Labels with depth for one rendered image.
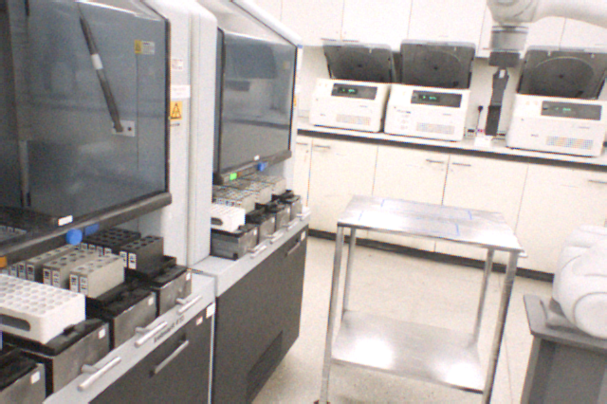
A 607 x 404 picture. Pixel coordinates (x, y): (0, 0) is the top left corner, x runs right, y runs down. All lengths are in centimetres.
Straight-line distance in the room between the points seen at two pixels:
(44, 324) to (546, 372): 125
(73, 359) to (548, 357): 118
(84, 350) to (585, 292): 104
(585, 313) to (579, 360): 32
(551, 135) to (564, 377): 234
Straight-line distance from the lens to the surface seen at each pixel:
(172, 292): 125
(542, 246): 385
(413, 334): 222
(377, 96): 375
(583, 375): 160
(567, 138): 372
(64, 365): 103
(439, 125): 369
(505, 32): 143
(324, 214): 395
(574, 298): 129
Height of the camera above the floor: 132
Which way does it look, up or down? 15 degrees down
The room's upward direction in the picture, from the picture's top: 5 degrees clockwise
